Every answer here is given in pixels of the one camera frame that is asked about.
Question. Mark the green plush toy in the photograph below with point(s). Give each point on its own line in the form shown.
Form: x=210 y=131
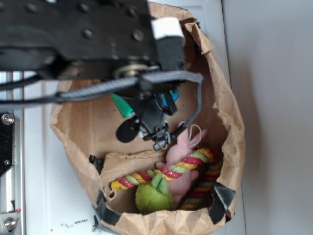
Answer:
x=154 y=195

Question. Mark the blue rectangular block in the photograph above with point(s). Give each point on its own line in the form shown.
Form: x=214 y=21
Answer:
x=169 y=98

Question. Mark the metal corner bracket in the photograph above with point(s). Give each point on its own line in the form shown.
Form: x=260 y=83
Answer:
x=10 y=223

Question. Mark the brown paper bag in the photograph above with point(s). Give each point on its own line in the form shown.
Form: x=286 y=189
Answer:
x=87 y=131

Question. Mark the multicolour twisted rope toy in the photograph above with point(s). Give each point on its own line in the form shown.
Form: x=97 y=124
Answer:
x=190 y=162

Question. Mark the aluminium extrusion rail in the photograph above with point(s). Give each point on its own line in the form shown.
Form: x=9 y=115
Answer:
x=12 y=189

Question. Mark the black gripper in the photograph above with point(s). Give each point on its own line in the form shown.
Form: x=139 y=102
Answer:
x=84 y=39

